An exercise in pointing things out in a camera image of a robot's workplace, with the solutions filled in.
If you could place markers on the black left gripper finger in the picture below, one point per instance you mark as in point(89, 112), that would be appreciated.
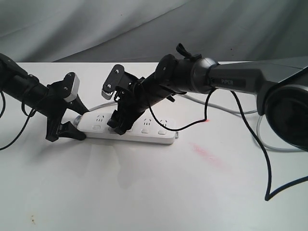
point(77, 106)
point(68, 130)

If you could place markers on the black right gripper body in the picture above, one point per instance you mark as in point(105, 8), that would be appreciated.
point(136, 95)

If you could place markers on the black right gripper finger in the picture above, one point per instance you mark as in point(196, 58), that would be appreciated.
point(123, 126)
point(115, 120)

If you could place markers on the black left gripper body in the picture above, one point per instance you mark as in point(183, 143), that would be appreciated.
point(55, 106)

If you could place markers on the white five-outlet power strip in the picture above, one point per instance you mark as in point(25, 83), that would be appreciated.
point(145, 129)

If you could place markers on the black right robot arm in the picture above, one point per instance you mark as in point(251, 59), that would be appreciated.
point(280, 87)

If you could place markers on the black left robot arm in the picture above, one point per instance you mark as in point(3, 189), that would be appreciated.
point(22, 86)

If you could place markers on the grey backdrop cloth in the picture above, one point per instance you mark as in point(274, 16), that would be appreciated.
point(146, 30)

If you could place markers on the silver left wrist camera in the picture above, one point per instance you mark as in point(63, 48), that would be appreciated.
point(71, 86)

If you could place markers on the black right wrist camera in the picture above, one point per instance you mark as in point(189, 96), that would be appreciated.
point(113, 80)

